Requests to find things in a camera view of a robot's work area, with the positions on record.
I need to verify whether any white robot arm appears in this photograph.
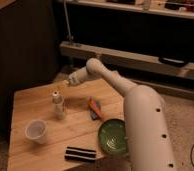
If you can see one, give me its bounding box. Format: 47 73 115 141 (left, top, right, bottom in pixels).
67 58 177 171

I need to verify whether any metal pole stand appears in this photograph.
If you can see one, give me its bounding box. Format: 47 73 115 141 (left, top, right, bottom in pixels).
63 0 79 71

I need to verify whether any dark wooden cabinet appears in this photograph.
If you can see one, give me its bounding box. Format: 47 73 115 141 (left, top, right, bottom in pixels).
0 0 58 134

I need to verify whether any green ceramic bowl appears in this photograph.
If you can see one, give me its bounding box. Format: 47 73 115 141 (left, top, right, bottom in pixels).
98 119 128 155

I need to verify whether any black white striped block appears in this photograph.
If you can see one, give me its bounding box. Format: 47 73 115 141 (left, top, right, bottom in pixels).
64 146 96 162

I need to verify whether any long grey case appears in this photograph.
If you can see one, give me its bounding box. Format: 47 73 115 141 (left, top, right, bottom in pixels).
59 41 194 80

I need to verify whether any cluttered upper shelf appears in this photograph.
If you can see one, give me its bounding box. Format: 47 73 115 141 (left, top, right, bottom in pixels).
57 0 194 19

